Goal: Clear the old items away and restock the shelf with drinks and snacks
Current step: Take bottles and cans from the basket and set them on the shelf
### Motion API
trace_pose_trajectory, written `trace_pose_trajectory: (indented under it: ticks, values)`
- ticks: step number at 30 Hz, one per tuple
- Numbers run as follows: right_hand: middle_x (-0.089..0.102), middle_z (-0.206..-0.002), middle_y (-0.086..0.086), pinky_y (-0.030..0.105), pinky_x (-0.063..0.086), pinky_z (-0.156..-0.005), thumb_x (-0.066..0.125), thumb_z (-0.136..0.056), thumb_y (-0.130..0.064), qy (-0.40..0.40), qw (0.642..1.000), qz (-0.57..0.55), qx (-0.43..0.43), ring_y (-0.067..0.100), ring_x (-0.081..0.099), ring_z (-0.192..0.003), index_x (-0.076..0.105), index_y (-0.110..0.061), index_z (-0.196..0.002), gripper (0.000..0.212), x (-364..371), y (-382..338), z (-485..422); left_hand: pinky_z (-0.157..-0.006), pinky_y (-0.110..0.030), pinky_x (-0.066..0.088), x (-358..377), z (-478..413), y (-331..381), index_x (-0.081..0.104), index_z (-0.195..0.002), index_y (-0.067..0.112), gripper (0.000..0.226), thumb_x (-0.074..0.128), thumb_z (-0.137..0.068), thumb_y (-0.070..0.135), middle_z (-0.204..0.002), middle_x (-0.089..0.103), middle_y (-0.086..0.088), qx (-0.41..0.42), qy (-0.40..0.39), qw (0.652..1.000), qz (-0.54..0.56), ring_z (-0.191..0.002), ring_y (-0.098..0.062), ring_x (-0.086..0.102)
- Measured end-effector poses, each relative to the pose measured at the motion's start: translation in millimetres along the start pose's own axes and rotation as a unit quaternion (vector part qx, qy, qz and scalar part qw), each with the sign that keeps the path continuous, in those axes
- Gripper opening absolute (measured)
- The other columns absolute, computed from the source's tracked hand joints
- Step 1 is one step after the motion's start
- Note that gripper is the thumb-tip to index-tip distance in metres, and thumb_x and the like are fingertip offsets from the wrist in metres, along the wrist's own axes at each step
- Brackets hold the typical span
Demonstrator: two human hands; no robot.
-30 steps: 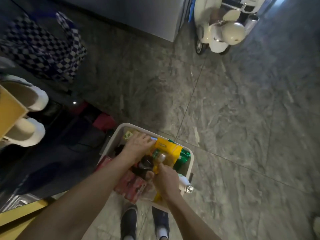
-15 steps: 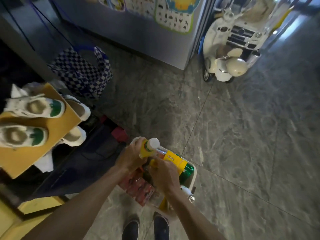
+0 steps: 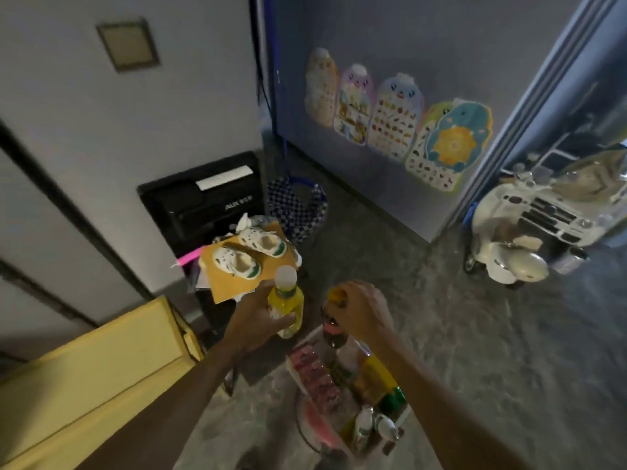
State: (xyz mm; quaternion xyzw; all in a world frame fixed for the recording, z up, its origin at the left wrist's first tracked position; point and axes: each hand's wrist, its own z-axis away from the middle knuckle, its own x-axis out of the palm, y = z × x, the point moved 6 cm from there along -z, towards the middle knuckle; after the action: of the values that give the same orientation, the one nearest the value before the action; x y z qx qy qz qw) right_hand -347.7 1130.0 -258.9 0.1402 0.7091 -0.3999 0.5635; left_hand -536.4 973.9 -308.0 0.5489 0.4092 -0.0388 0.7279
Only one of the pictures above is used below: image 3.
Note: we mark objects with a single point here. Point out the person's left hand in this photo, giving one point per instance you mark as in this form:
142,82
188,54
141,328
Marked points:
257,323

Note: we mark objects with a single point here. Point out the person's right hand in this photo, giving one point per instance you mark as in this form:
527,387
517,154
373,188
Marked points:
367,313

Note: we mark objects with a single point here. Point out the yellow drink bottle white cap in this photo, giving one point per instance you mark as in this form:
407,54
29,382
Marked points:
286,298

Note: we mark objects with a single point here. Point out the dark drink bottle orange cap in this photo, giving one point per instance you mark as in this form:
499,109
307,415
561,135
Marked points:
333,332

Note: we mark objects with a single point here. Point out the red drink can pack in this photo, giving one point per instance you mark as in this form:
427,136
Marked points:
313,376

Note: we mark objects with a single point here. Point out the small white drink bottle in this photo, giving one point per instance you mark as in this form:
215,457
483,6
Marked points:
363,428
387,428

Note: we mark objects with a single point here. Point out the person's left forearm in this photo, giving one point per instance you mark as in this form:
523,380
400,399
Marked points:
166,416

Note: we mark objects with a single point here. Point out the person's right forearm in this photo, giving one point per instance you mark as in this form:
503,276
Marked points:
441,411

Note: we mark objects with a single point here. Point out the beige snack basket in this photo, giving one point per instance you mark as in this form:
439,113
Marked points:
318,430

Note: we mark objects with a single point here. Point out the white children's shoes on cardboard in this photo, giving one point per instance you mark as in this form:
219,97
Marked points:
225,288

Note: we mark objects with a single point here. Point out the white child shoe green trim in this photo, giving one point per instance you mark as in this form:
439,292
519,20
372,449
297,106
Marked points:
262,242
235,263

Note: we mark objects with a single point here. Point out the plain white child shoe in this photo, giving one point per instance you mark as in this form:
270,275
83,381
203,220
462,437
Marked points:
296,257

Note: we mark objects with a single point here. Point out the pink tube pump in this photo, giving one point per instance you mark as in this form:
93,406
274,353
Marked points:
188,256

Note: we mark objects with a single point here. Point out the checkered fabric bag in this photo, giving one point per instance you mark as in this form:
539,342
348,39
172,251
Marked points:
296,210

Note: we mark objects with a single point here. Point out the black standing appliance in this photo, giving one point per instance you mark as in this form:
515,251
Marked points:
196,210

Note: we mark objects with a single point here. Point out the white ride-on toy car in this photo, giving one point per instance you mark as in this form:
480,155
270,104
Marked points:
509,230

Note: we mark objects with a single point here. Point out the yellow wooden side table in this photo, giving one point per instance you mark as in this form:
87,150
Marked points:
98,376

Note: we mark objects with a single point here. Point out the green animal wall chart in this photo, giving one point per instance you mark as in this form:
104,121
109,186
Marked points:
433,178

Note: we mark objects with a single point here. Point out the blue sun wall chart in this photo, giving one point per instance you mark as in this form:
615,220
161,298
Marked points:
458,137

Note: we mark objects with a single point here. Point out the purple animal wall chart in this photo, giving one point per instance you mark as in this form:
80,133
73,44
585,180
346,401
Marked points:
353,105

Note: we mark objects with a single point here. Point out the orange animal wall chart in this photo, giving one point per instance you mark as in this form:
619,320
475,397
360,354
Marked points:
321,88

